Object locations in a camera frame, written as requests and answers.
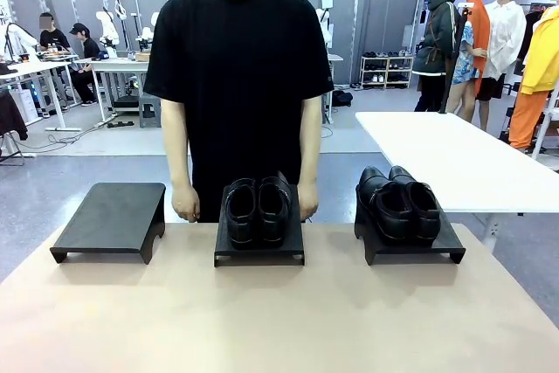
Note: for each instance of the person's right hand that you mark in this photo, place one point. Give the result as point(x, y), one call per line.
point(186, 205)

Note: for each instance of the person's left hand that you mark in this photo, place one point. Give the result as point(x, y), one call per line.
point(309, 198)

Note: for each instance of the person's left forearm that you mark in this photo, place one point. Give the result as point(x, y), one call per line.
point(310, 141)

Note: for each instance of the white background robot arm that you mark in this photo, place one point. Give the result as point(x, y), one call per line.
point(108, 32)
point(324, 23)
point(148, 36)
point(17, 39)

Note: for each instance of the person's right forearm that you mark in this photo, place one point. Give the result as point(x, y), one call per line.
point(177, 141)

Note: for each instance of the black shoe stand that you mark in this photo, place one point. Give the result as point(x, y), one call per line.
point(447, 244)
point(297, 242)
point(113, 216)

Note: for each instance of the person's black T-shirt torso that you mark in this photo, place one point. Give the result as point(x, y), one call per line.
point(238, 84)

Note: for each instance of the seated person with black cap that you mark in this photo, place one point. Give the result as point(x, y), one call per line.
point(87, 58)

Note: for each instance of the seated person in black shirt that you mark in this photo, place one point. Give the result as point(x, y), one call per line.
point(53, 36)

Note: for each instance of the grey plastic stool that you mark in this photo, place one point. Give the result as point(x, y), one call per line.
point(150, 111)

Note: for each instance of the black bag on floor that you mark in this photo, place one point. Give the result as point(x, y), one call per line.
point(342, 98)

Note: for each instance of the white shoe rack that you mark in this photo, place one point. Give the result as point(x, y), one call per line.
point(386, 71)

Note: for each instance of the white background desk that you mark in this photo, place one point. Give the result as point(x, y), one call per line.
point(39, 71)
point(122, 65)

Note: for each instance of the brown cardboard box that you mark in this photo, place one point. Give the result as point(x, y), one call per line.
point(143, 57)

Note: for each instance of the white side table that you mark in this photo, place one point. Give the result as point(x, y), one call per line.
point(458, 154)

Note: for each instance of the black hanging garment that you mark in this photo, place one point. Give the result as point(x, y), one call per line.
point(11, 113)

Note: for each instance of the mannequin in dark green hoodie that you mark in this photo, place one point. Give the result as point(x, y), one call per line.
point(436, 36)

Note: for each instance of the mannequin in orange with cap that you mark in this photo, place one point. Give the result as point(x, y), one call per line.
point(478, 32)

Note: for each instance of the mannequin in white shirt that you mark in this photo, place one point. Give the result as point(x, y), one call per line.
point(504, 41)

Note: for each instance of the mannequin in yellow jacket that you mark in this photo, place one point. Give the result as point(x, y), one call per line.
point(537, 76)

